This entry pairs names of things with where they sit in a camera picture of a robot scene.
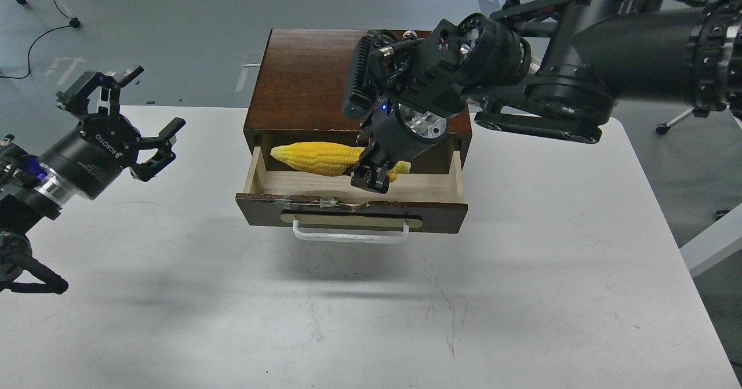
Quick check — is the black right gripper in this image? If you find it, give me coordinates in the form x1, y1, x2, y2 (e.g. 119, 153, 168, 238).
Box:
350, 106, 449, 194

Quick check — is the yellow corn cob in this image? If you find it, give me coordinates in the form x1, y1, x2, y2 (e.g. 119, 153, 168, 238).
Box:
270, 141, 412, 183

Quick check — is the dark wooden drawer cabinet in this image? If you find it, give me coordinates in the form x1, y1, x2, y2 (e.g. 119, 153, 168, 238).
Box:
243, 28, 472, 175

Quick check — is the white caster leg right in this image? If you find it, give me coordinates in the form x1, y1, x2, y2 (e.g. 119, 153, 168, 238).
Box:
654, 108, 694, 136

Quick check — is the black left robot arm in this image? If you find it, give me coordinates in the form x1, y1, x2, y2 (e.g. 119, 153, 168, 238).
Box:
1, 66, 186, 295

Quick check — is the wooden drawer with white handle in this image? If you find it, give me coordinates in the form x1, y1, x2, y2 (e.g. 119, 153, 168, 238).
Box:
235, 134, 468, 234

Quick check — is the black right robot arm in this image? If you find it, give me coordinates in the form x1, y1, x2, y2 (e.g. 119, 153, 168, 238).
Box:
342, 0, 740, 194

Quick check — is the black floor cable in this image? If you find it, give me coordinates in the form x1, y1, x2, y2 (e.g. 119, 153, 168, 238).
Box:
0, 0, 73, 81

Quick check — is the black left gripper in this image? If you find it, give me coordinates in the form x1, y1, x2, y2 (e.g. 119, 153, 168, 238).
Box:
39, 65, 186, 201

